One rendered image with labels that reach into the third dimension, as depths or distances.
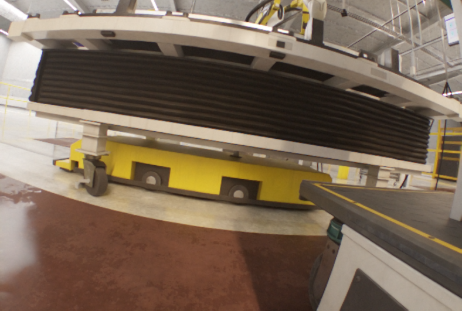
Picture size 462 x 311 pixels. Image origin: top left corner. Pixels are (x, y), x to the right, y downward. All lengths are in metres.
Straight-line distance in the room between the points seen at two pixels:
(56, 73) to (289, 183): 1.57
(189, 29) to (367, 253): 0.91
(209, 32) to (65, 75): 0.93
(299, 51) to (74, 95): 1.20
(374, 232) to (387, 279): 0.06
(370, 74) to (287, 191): 0.81
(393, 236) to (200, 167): 1.17
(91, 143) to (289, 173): 1.11
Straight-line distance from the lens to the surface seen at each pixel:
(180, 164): 1.35
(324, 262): 0.56
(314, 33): 1.12
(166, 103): 1.21
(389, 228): 0.31
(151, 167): 1.47
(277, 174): 1.40
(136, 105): 1.26
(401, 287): 0.30
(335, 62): 1.05
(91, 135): 1.19
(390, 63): 1.35
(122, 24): 1.06
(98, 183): 1.20
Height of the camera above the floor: 0.40
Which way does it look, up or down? level
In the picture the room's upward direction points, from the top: 9 degrees clockwise
